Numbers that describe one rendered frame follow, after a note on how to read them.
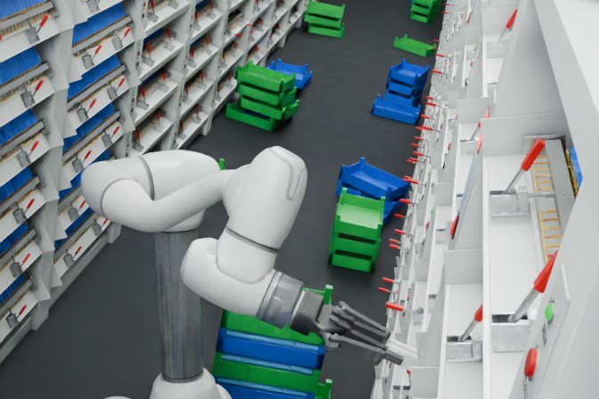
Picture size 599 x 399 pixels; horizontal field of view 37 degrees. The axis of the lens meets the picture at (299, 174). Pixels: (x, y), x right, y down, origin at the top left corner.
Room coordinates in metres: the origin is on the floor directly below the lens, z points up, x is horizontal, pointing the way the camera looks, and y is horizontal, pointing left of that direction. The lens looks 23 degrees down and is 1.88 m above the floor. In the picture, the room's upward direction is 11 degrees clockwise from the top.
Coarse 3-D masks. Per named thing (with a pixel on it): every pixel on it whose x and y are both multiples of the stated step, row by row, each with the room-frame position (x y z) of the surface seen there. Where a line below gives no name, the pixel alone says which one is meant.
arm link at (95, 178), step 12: (96, 168) 1.81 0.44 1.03; (108, 168) 1.80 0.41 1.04; (120, 168) 1.80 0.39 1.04; (132, 168) 1.81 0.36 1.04; (144, 168) 1.82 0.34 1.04; (84, 180) 1.80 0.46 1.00; (96, 180) 1.76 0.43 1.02; (108, 180) 1.74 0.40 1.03; (144, 180) 1.80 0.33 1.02; (84, 192) 1.78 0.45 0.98; (96, 192) 1.73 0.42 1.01; (96, 204) 1.72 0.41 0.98
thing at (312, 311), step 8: (304, 296) 1.35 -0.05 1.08; (312, 296) 1.35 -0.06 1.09; (320, 296) 1.36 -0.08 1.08; (304, 304) 1.33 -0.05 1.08; (312, 304) 1.34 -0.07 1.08; (320, 304) 1.34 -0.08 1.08; (304, 312) 1.32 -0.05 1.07; (312, 312) 1.33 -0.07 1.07; (320, 312) 1.35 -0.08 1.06; (328, 312) 1.36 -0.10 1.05; (296, 320) 1.32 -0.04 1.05; (304, 320) 1.32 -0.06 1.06; (312, 320) 1.32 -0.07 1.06; (320, 320) 1.33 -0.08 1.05; (328, 320) 1.34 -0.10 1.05; (344, 320) 1.36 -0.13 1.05; (296, 328) 1.32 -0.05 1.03; (304, 328) 1.32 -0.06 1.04; (312, 328) 1.32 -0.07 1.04; (320, 328) 1.31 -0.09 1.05; (328, 328) 1.32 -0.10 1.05; (336, 328) 1.32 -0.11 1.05; (320, 336) 1.31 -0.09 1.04
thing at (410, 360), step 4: (388, 344) 1.33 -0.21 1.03; (388, 348) 1.33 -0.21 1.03; (392, 348) 1.33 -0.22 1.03; (396, 348) 1.33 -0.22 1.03; (400, 348) 1.33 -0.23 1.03; (396, 352) 1.32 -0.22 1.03; (400, 352) 1.32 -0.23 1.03; (404, 352) 1.32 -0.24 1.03; (408, 352) 1.33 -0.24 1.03; (408, 356) 1.32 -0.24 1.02; (412, 356) 1.32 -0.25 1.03; (416, 356) 1.32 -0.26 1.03; (404, 360) 1.32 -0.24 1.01; (408, 360) 1.32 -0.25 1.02; (412, 360) 1.32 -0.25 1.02; (416, 360) 1.32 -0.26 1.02; (396, 364) 1.32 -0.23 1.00; (404, 364) 1.32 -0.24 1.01; (408, 364) 1.32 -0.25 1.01; (412, 364) 1.32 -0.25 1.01; (416, 364) 1.32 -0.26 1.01; (404, 368) 1.32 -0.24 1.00; (408, 368) 1.32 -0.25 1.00
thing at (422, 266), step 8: (416, 264) 1.78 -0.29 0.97; (424, 264) 1.77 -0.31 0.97; (416, 272) 1.78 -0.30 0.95; (424, 272) 1.77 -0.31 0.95; (416, 280) 1.78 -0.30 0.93; (424, 280) 1.77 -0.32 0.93; (416, 288) 1.74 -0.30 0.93; (424, 288) 1.74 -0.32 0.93; (416, 296) 1.71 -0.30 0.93; (424, 296) 1.70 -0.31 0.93; (416, 304) 1.67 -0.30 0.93; (424, 304) 1.67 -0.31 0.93; (416, 328) 1.57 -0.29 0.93; (408, 336) 1.55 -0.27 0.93; (408, 344) 1.52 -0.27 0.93; (408, 384) 1.38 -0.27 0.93; (400, 392) 1.35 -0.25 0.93
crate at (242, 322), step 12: (324, 300) 2.31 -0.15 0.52; (228, 312) 2.12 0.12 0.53; (228, 324) 2.12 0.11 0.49; (240, 324) 2.12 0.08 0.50; (252, 324) 2.12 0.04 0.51; (264, 324) 2.12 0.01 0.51; (288, 324) 2.12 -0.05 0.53; (276, 336) 2.12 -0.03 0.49; (288, 336) 2.13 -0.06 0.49; (300, 336) 2.13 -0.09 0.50; (312, 336) 2.13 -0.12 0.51
